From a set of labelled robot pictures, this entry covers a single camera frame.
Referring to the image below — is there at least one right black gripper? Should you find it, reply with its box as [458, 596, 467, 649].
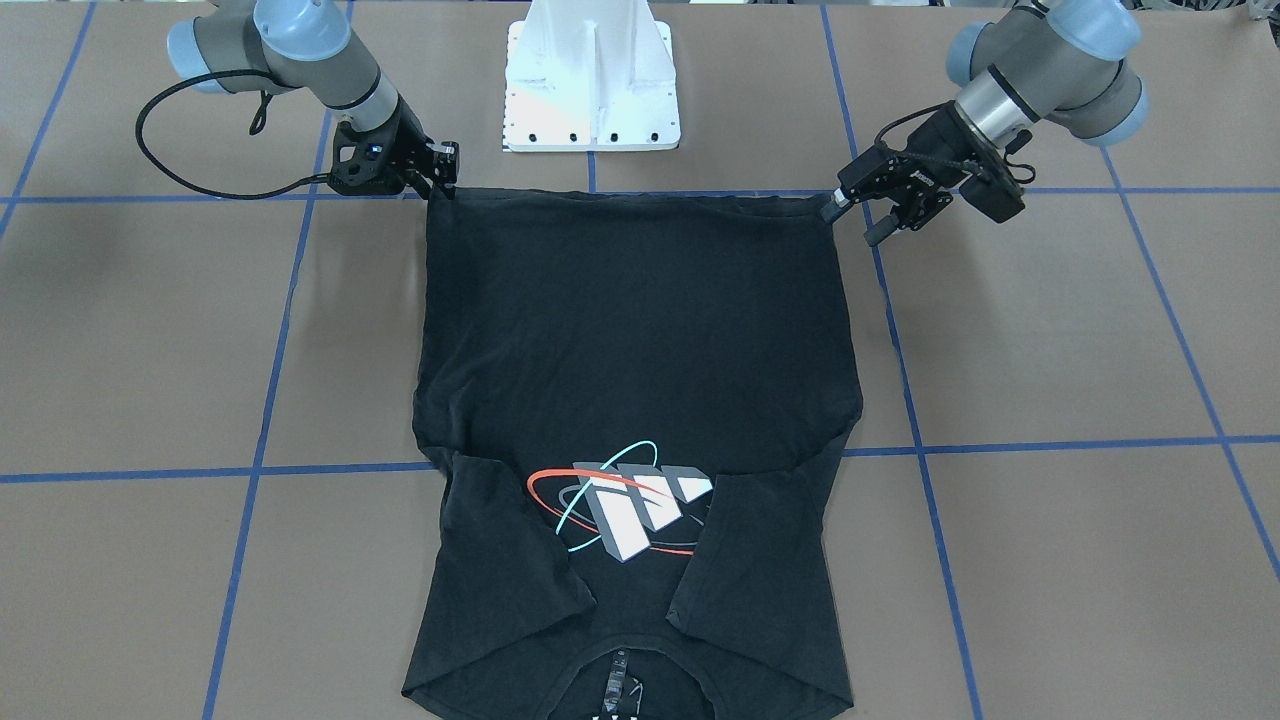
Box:
[328, 99, 460, 196]

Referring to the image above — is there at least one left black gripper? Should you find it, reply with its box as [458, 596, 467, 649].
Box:
[820, 105, 986, 246]

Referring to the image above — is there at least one black printed t-shirt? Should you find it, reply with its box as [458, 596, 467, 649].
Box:
[402, 190, 861, 719]

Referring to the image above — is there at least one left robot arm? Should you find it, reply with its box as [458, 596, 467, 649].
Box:
[820, 1, 1151, 247]

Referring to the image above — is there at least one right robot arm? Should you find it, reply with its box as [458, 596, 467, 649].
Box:
[134, 1, 460, 200]

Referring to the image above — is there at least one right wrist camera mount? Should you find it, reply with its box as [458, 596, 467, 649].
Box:
[326, 120, 404, 197]

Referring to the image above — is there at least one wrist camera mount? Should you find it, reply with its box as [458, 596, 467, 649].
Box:
[326, 120, 404, 197]
[957, 160, 1027, 224]

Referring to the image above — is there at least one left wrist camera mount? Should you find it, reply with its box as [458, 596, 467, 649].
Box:
[957, 160, 1027, 224]

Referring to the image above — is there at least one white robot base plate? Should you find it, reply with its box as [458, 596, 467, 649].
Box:
[502, 1, 682, 152]

